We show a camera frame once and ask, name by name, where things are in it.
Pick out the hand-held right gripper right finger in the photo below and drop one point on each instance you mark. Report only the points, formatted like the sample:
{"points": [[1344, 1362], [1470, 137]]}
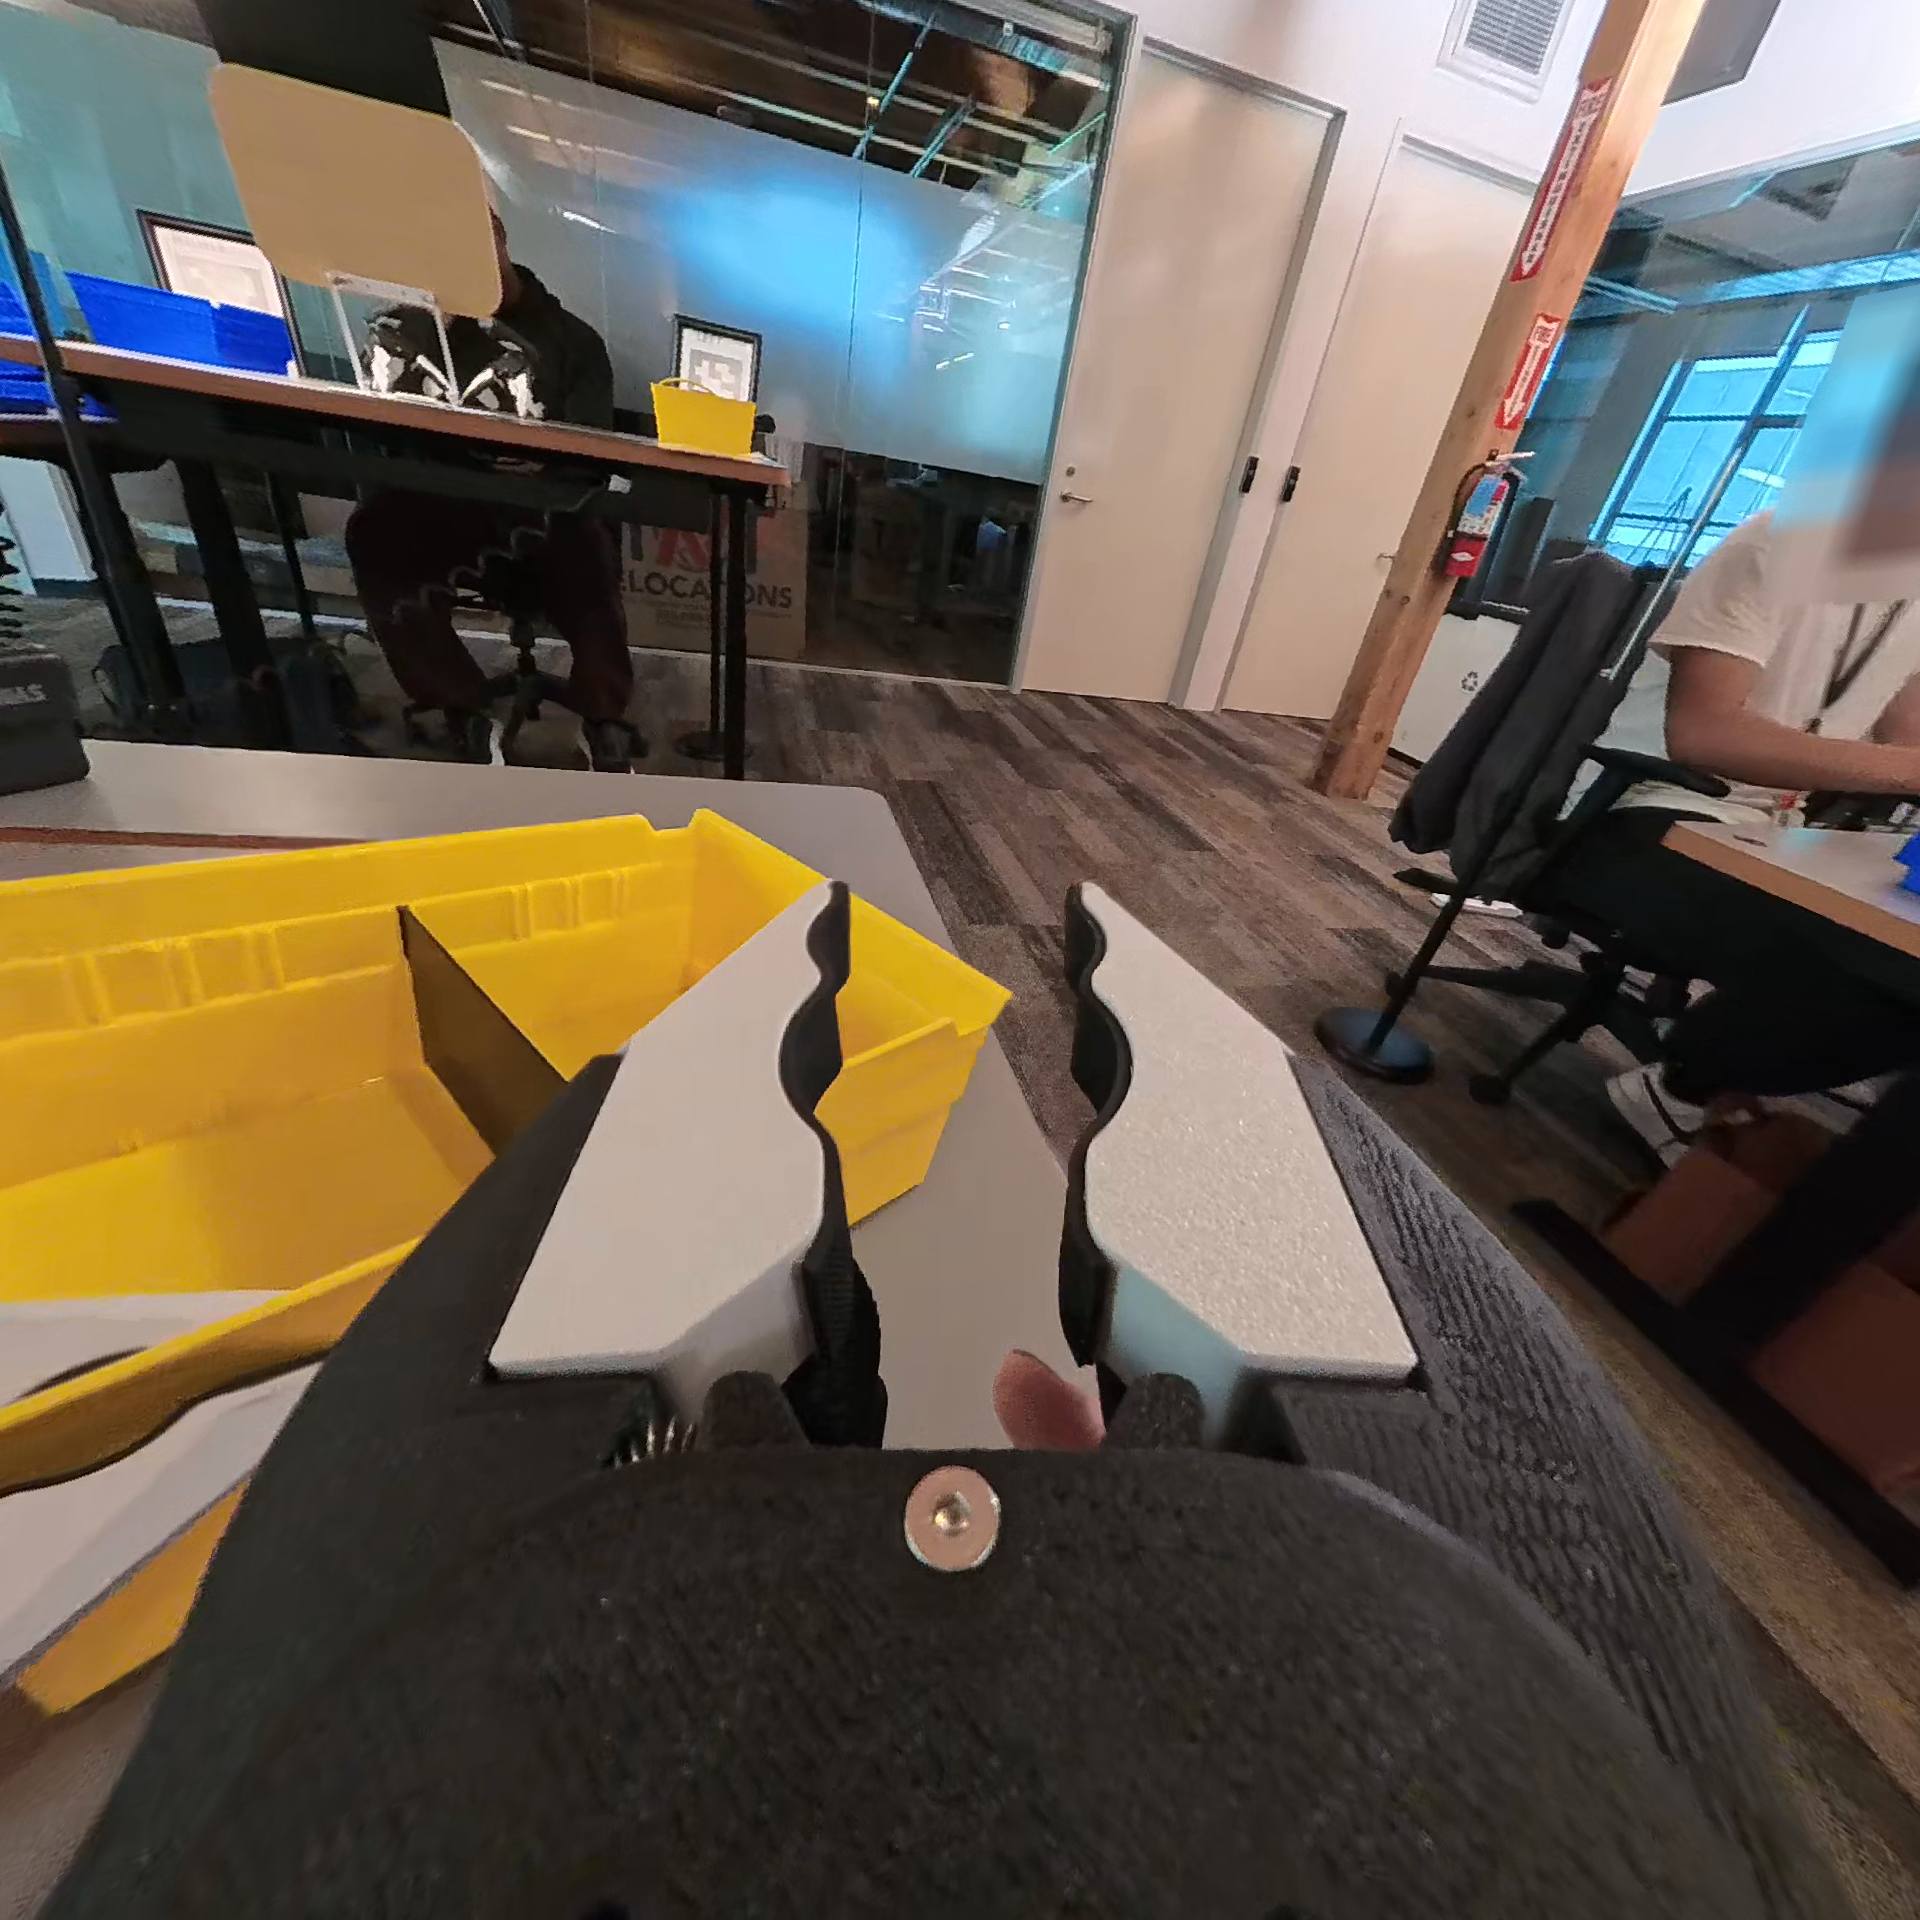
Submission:
{"points": [[1229, 1170]]}

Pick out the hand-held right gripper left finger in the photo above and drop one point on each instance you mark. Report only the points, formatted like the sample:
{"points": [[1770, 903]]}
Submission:
{"points": [[675, 1199]]}

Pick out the yellow plastic bin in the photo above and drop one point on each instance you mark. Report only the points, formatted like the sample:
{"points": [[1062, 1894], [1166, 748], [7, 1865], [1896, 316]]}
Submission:
{"points": [[223, 1199]]}

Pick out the person's right hand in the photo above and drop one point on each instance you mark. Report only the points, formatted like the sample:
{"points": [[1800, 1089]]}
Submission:
{"points": [[1050, 1407]]}

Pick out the round base floor stand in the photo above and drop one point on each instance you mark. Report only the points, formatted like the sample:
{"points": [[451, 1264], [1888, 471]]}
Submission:
{"points": [[1372, 1044]]}

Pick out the black bin divider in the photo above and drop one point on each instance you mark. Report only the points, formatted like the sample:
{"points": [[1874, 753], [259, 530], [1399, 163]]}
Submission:
{"points": [[465, 1034]]}

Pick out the dark jacket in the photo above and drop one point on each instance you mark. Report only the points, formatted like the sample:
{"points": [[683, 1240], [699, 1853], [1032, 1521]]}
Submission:
{"points": [[1515, 720]]}

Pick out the black office chair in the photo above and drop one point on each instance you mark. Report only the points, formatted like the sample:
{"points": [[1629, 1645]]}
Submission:
{"points": [[528, 667], [1649, 771]]}

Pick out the printed cardboard box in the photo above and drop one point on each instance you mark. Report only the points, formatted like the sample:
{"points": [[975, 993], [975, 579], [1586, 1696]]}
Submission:
{"points": [[750, 592]]}

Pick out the brown cardboard boxes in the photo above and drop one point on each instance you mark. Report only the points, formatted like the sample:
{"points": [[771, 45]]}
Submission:
{"points": [[1845, 1364]]}

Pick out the red fire extinguisher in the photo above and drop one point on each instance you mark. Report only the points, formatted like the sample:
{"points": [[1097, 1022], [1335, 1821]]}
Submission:
{"points": [[1478, 518]]}

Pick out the white door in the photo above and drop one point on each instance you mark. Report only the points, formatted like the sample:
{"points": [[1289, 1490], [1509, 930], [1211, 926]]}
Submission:
{"points": [[1380, 449], [1183, 375]]}

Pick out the small yellow basket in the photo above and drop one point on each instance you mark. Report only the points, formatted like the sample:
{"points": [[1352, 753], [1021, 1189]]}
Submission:
{"points": [[701, 416]]}

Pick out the dark grey tool case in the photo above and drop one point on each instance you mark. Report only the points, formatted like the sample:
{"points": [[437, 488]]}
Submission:
{"points": [[29, 720]]}

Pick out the framed tag sign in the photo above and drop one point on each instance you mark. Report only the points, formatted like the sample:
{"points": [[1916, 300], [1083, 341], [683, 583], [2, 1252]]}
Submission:
{"points": [[716, 365], [186, 263]]}

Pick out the long wooden desk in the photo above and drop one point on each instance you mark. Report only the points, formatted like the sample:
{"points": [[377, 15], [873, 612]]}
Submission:
{"points": [[300, 392]]}

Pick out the clear acrylic stand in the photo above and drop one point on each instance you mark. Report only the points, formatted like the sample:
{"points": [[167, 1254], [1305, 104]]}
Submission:
{"points": [[392, 351]]}

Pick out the row of blue bins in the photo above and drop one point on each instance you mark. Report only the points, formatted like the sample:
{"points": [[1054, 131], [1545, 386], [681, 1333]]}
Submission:
{"points": [[149, 314]]}

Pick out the light wooden panel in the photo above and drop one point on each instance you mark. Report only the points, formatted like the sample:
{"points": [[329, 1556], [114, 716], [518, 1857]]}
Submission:
{"points": [[359, 186]]}

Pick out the wooden post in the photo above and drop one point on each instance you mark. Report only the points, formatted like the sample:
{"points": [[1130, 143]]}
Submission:
{"points": [[1401, 675]]}

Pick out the red wall sign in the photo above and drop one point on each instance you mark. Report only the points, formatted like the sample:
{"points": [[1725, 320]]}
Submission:
{"points": [[1529, 371], [1558, 180]]}

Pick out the wall air vent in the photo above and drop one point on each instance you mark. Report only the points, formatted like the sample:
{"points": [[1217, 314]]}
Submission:
{"points": [[1503, 37]]}

